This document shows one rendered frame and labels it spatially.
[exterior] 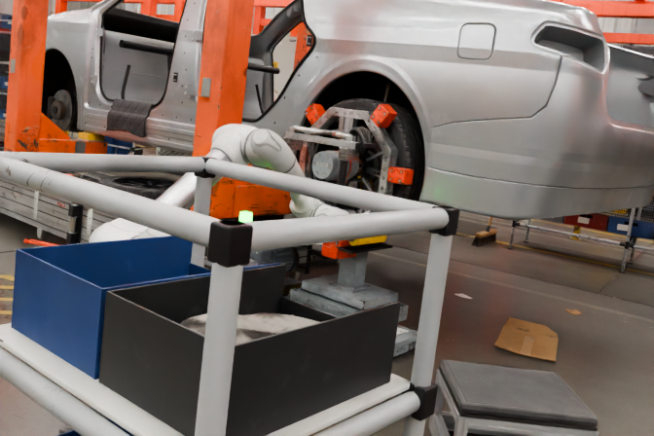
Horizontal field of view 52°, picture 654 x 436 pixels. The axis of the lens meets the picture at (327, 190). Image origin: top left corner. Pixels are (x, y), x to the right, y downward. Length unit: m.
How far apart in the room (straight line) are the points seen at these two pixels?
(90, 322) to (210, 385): 0.27
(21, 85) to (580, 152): 3.45
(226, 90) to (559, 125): 1.49
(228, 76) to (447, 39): 1.02
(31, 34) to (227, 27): 1.93
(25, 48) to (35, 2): 0.30
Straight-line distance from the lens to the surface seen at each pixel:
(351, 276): 3.38
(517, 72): 2.88
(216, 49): 3.22
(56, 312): 0.91
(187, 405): 0.72
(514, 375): 2.29
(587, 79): 2.90
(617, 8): 8.92
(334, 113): 3.23
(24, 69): 4.80
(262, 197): 3.45
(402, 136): 3.10
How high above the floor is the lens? 1.11
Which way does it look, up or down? 7 degrees down
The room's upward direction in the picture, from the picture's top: 7 degrees clockwise
